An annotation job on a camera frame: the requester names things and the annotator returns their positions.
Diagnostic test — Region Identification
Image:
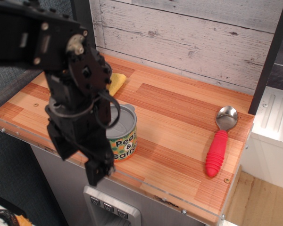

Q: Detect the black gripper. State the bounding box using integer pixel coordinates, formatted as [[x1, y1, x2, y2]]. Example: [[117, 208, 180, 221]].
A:
[[45, 94, 115, 186]]

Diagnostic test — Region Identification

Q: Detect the peas and carrots toy can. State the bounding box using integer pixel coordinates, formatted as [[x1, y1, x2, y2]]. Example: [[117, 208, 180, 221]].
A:
[[106, 104, 137, 161]]

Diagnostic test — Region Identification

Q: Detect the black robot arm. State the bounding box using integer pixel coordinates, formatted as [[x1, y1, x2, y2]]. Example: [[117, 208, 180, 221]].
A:
[[0, 0, 120, 186]]

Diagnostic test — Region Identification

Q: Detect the grey toy fridge cabinet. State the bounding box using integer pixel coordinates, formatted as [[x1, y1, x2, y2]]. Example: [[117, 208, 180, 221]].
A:
[[31, 146, 203, 226]]

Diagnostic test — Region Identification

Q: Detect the silver dispenser button panel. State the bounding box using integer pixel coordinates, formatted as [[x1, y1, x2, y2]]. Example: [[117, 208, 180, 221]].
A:
[[83, 186, 142, 226]]

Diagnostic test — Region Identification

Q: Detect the orange black object bottom left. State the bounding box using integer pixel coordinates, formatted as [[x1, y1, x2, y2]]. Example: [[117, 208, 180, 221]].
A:
[[0, 197, 33, 226]]

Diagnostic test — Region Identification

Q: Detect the yellow cloth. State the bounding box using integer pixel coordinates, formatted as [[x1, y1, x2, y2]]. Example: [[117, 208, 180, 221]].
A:
[[107, 73, 127, 97]]

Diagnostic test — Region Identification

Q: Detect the white toy sink unit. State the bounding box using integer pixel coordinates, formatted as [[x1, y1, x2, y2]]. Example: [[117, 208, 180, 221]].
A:
[[240, 87, 283, 188]]

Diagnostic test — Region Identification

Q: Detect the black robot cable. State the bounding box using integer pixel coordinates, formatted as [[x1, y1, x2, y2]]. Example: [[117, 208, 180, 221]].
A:
[[94, 90, 120, 129]]

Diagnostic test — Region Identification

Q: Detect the black left upright post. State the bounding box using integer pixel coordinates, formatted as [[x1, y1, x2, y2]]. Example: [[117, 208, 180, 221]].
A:
[[70, 0, 96, 49]]

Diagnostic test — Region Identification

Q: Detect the black upright post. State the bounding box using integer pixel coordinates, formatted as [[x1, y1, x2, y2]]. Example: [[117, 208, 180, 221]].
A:
[[248, 10, 283, 115], [70, 0, 96, 49]]

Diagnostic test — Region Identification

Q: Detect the red handled metal spoon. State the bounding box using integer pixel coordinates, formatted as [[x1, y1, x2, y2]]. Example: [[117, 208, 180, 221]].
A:
[[205, 106, 238, 177]]

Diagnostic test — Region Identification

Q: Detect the black right upright post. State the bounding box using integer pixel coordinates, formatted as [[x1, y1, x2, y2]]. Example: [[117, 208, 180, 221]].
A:
[[248, 10, 283, 115]]

